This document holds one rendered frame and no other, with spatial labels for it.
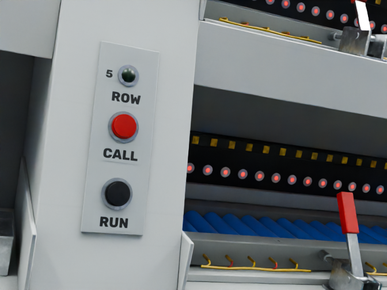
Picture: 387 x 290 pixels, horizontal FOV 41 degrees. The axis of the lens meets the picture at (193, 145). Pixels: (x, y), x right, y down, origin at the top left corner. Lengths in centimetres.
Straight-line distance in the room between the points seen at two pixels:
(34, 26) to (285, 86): 19
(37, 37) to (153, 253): 16
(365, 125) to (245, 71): 33
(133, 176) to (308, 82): 16
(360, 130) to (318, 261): 25
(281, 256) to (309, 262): 3
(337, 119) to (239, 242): 28
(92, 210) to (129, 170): 3
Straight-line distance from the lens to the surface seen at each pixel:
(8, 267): 38
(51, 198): 33
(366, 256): 52
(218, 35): 38
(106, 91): 34
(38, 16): 35
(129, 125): 34
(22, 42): 35
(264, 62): 40
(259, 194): 57
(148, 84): 35
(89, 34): 35
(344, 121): 68
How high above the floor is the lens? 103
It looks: 8 degrees up
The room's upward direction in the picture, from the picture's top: 4 degrees clockwise
